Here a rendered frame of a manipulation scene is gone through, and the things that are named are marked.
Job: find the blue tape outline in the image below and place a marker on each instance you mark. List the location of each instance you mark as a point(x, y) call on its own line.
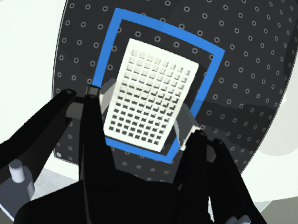
point(218, 52)

